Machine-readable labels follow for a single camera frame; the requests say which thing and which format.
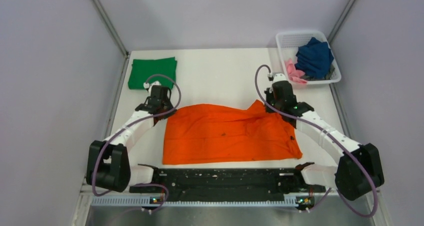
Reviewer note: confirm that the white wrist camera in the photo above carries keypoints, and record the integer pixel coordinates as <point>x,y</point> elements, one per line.
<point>276,77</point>
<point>148,86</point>

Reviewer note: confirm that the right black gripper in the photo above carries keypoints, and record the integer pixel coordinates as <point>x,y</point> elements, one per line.
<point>269,93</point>

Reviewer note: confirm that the dark blue t-shirt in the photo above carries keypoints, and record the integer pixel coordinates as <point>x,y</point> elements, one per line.
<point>314,58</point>

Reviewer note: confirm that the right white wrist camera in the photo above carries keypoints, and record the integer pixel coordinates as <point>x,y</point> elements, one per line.
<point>276,77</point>

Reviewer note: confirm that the white plastic basket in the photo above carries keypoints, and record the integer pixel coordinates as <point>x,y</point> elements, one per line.
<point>288,43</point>

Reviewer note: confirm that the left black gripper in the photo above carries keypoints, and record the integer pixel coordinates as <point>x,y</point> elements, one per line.
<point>169,114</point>

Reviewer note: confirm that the dark grey t-shirt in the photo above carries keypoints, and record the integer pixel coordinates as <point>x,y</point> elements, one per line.
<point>327,76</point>

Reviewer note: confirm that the pink t-shirt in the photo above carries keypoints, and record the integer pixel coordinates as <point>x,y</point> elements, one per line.
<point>295,75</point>

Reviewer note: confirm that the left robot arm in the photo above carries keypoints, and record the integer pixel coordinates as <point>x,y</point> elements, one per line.
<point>109,165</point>

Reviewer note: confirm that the aluminium frame rail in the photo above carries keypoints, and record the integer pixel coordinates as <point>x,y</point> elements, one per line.
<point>300,201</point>

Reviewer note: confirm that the folded green t-shirt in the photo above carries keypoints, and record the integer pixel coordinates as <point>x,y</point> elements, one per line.
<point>142,69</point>

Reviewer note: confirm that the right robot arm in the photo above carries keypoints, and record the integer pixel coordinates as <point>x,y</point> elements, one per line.
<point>358,168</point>

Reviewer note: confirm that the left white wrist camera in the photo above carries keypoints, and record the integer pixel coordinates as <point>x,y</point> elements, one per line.
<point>148,86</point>

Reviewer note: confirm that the orange t-shirt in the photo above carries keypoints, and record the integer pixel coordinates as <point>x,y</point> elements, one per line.
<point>207,133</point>

